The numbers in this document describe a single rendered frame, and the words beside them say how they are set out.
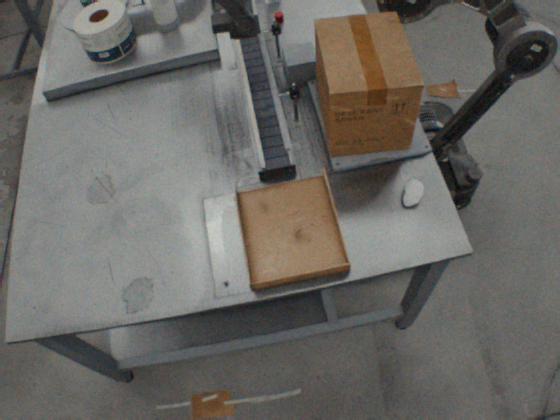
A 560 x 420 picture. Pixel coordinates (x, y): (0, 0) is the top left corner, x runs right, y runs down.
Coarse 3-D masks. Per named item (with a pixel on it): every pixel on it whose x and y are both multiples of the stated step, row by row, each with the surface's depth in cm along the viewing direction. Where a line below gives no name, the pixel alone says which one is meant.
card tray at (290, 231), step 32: (256, 192) 137; (288, 192) 136; (320, 192) 135; (256, 224) 132; (288, 224) 131; (320, 224) 130; (256, 256) 127; (288, 256) 126; (320, 256) 125; (256, 288) 122
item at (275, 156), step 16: (256, 48) 160; (256, 64) 156; (256, 80) 152; (256, 96) 149; (256, 112) 146; (272, 112) 145; (272, 128) 142; (272, 144) 139; (272, 160) 136; (288, 160) 136
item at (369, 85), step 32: (320, 32) 127; (352, 32) 126; (384, 32) 125; (320, 64) 130; (352, 64) 120; (384, 64) 119; (416, 64) 118; (320, 96) 144; (352, 96) 116; (384, 96) 117; (416, 96) 118; (352, 128) 127; (384, 128) 128
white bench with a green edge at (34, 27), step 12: (0, 0) 227; (24, 0) 232; (24, 12) 236; (36, 12) 307; (36, 24) 246; (24, 36) 292; (36, 36) 252; (24, 48) 288; (12, 72) 274; (24, 72) 275
